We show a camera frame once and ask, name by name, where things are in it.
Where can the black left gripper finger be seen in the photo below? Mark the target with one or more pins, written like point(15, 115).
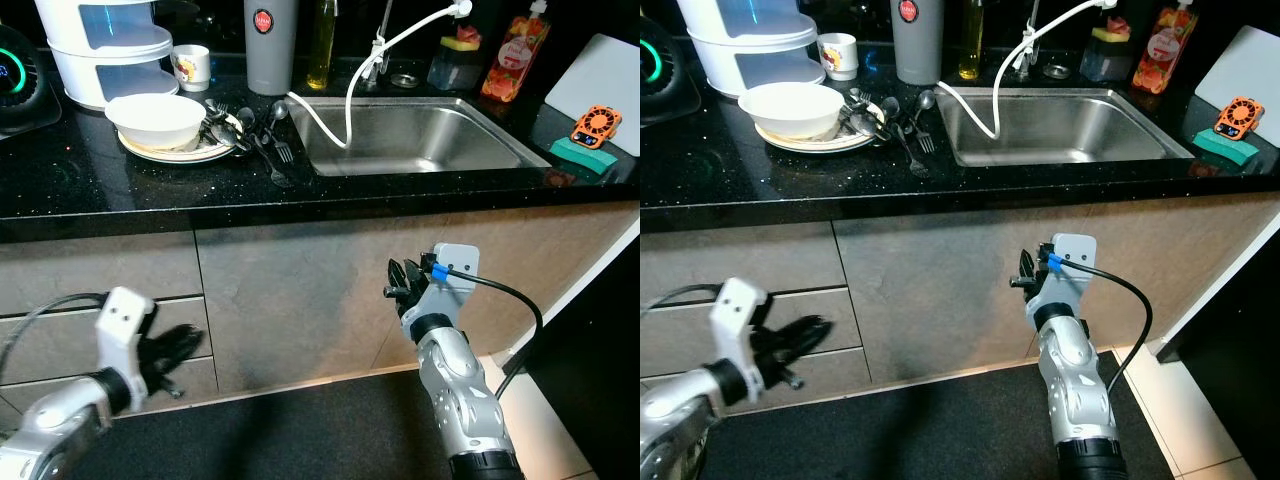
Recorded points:
point(185, 335)
point(180, 354)
point(808, 328)
point(805, 345)

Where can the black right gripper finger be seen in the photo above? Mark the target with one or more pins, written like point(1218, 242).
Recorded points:
point(394, 272)
point(1038, 262)
point(415, 272)
point(1022, 262)

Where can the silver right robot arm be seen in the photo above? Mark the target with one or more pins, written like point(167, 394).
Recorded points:
point(1080, 400)
point(460, 400)

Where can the grey stone-look drawer front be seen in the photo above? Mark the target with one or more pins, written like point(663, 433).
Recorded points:
point(90, 270)
point(200, 375)
point(60, 340)
point(680, 340)
point(730, 255)
point(830, 368)

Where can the grey stone-look cabinet door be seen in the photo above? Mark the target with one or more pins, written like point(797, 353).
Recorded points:
point(930, 300)
point(300, 300)

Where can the stainless steel sink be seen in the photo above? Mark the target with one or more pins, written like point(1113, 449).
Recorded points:
point(430, 135)
point(1080, 125)

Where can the black floor-standing appliance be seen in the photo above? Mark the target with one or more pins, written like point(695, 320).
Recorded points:
point(600, 400)
point(1240, 380)

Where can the floral print plate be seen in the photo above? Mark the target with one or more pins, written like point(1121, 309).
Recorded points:
point(855, 141)
point(190, 153)

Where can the round metal drain cap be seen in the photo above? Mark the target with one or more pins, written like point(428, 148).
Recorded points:
point(1056, 71)
point(405, 79)

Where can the green sponge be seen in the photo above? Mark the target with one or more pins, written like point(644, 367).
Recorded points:
point(1222, 150)
point(580, 158)

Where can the dark clear soap container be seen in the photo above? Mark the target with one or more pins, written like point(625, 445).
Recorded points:
point(1100, 62)
point(450, 72)

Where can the metal faucet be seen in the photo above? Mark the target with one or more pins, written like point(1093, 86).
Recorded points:
point(374, 60)
point(1022, 55)

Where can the yellow oil bottle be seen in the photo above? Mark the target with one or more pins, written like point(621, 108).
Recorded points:
point(320, 55)
point(970, 50)

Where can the metal fork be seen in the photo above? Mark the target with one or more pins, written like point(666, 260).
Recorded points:
point(218, 106)
point(860, 96)

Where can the small orange black device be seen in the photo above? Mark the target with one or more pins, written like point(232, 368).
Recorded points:
point(1240, 117)
point(596, 127)

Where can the yellow sponge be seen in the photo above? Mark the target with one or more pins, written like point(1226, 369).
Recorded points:
point(466, 42)
point(1112, 34)

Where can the grey tumbler with red logo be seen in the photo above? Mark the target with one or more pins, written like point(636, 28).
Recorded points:
point(918, 50)
point(270, 55)

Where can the white cutting board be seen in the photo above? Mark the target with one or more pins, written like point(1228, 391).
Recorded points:
point(1250, 70)
point(605, 85)

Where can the white printed mug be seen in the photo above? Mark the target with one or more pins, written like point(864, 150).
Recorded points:
point(838, 57)
point(190, 68)

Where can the white stacked container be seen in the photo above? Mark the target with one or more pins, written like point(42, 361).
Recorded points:
point(740, 40)
point(100, 50)

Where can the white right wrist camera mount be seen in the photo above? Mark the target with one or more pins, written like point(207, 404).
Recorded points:
point(1072, 260)
point(455, 265)

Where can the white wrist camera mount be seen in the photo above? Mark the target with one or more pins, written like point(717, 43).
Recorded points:
point(455, 265)
point(1072, 260)
point(122, 325)
point(737, 315)

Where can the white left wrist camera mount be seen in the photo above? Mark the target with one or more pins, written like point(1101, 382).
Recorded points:
point(122, 325)
point(737, 315)

